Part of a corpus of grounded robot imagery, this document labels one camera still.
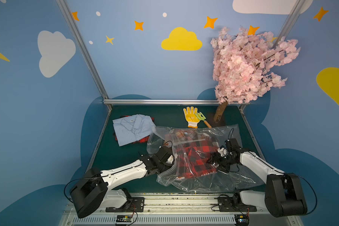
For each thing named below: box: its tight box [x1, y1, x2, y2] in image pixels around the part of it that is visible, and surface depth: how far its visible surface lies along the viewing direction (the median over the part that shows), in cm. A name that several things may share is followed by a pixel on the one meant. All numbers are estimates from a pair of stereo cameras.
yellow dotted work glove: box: [183, 106, 200, 129], surface depth 117 cm
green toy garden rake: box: [194, 111, 212, 129], surface depth 117 cm
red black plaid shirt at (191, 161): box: [176, 145, 218, 179], surface depth 86 cm
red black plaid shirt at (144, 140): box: [114, 115, 155, 144], surface depth 98 cm
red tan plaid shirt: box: [165, 129, 206, 144], surface depth 98 cm
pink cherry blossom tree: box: [210, 27, 301, 122], surface depth 73 cm
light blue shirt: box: [112, 113, 156, 147], surface depth 103 cm
